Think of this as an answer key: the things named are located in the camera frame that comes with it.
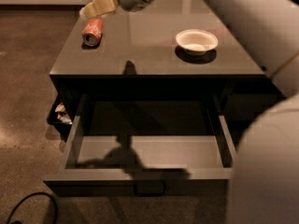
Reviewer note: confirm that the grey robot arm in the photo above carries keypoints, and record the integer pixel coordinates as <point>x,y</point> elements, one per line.
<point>264,187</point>

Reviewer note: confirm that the metal drawer handle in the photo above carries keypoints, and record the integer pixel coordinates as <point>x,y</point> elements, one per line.
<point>149,189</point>

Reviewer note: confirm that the open grey top drawer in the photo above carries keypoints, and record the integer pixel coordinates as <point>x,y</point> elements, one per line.
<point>114,144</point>

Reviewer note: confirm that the dark grey cabinet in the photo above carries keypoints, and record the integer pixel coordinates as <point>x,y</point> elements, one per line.
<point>139,59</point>

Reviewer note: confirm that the white paper bowl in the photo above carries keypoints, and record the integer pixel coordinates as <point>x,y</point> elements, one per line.
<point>196,42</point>

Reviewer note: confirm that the black trash bin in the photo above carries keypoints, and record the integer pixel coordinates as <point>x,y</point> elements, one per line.
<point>52,119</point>

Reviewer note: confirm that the crumpled paper trash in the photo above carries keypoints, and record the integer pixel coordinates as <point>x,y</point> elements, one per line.
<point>62,115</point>

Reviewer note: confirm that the red coke can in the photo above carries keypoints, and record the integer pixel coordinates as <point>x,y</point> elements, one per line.
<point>92,32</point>

